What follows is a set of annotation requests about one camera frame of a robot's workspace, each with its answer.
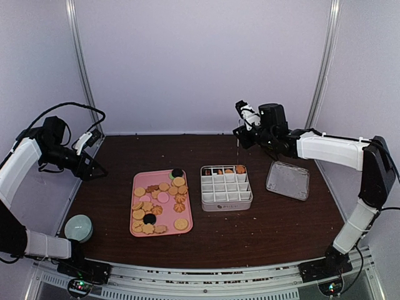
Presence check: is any orange swirl cookie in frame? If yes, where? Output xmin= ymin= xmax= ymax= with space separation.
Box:
xmin=236 ymin=165 xmax=246 ymax=174

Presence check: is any chocolate swirl cookie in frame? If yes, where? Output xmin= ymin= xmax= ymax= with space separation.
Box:
xmin=202 ymin=169 xmax=211 ymax=176

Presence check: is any tan swirl cookie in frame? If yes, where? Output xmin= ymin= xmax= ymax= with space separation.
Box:
xmin=173 ymin=202 xmax=186 ymax=213

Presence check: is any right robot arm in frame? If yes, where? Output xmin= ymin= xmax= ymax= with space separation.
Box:
xmin=233 ymin=125 xmax=398 ymax=276

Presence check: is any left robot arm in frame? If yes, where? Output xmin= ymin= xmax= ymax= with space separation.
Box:
xmin=1 ymin=131 xmax=108 ymax=278

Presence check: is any black sandwich cookie lower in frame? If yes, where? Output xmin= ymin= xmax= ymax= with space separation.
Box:
xmin=143 ymin=213 xmax=157 ymax=225

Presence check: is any black sandwich cookie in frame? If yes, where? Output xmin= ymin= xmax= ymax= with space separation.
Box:
xmin=143 ymin=213 xmax=157 ymax=225
xmin=171 ymin=168 xmax=183 ymax=178

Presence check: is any pink round cookie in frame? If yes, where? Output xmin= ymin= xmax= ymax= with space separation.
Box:
xmin=157 ymin=192 xmax=169 ymax=203

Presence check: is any pink plastic tray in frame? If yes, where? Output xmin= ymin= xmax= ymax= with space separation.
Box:
xmin=129 ymin=169 xmax=193 ymax=238

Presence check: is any white divided cookie tin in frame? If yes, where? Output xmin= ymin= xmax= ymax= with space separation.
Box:
xmin=200 ymin=165 xmax=253 ymax=212

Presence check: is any black sandwich cookie top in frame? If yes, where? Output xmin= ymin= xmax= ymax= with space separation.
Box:
xmin=171 ymin=168 xmax=183 ymax=178

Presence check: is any round tan cookie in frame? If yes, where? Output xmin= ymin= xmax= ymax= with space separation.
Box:
xmin=174 ymin=218 xmax=189 ymax=231
xmin=172 ymin=177 xmax=186 ymax=188

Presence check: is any flower shaped tan cookie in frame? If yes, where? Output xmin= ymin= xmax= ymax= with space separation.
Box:
xmin=154 ymin=225 xmax=168 ymax=234

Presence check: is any round tan cookie bottom right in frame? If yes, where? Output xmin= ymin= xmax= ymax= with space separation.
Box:
xmin=174 ymin=218 xmax=189 ymax=231

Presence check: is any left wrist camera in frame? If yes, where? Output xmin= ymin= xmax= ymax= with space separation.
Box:
xmin=72 ymin=129 xmax=102 ymax=156

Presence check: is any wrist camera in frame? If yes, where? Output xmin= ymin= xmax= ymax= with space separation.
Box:
xmin=72 ymin=129 xmax=102 ymax=156
xmin=235 ymin=100 xmax=261 ymax=131

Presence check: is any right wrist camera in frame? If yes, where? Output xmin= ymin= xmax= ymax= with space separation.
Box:
xmin=235 ymin=100 xmax=261 ymax=131

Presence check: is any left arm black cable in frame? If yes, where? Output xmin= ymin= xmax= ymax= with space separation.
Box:
xmin=18 ymin=100 xmax=106 ymax=144

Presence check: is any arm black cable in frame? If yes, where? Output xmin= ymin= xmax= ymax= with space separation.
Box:
xmin=379 ymin=140 xmax=400 ymax=212
xmin=18 ymin=100 xmax=106 ymax=144

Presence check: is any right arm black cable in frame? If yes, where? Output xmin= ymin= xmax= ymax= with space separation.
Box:
xmin=379 ymin=140 xmax=400 ymax=212

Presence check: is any right frame post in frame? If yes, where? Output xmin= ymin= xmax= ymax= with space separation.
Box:
xmin=302 ymin=0 xmax=341 ymax=140

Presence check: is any frame post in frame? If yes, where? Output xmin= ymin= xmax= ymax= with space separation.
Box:
xmin=64 ymin=0 xmax=104 ymax=141
xmin=302 ymin=0 xmax=341 ymax=140

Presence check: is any left frame post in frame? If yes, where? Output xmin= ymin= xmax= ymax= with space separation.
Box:
xmin=64 ymin=0 xmax=104 ymax=141

